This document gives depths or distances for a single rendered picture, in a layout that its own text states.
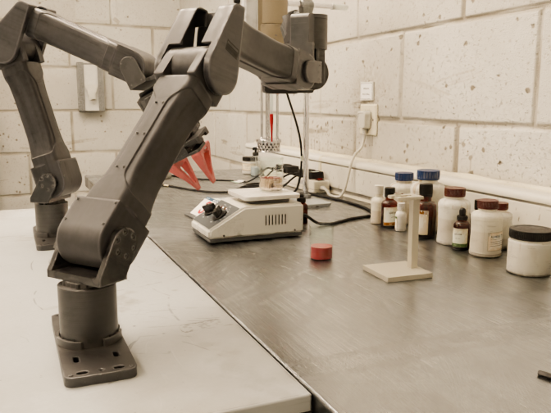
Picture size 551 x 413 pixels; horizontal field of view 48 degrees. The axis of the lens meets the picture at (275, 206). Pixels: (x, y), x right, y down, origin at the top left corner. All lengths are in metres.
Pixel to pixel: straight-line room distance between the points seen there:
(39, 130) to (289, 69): 0.52
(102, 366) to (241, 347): 0.15
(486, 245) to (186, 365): 0.65
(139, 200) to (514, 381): 0.43
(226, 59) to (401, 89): 0.90
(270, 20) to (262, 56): 0.68
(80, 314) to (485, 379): 0.42
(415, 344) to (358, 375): 0.11
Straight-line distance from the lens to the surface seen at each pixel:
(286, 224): 1.24
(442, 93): 1.51
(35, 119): 1.27
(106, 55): 1.19
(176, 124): 0.77
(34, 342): 0.77
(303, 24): 1.08
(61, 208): 1.28
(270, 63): 0.95
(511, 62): 1.35
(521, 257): 1.05
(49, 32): 1.25
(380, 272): 0.99
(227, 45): 0.82
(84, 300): 0.69
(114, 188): 0.71
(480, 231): 1.15
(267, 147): 1.62
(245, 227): 1.21
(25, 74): 1.28
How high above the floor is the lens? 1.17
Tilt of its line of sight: 10 degrees down
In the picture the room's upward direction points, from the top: straight up
